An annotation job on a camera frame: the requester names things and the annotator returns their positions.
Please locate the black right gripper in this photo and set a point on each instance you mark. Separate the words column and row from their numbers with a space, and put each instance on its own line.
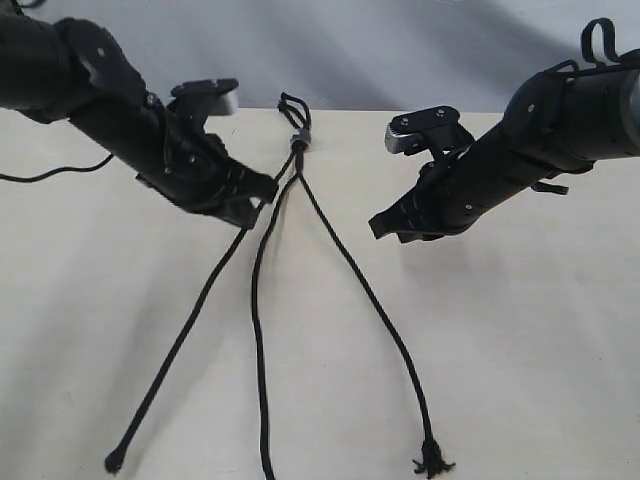
column 451, row 194

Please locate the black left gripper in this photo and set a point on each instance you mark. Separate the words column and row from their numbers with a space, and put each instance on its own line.
column 196, row 174

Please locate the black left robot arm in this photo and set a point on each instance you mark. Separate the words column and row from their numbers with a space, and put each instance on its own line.
column 75, row 70

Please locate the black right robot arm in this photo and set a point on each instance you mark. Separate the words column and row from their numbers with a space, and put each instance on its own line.
column 558, row 122

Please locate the grey backdrop cloth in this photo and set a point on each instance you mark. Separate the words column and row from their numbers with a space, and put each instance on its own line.
column 352, row 55

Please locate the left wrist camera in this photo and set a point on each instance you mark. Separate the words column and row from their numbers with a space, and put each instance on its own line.
column 205, row 97

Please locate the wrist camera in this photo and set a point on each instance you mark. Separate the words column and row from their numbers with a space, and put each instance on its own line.
column 205, row 97
column 435, row 129

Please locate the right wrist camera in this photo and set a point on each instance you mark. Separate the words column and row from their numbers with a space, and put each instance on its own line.
column 435, row 129

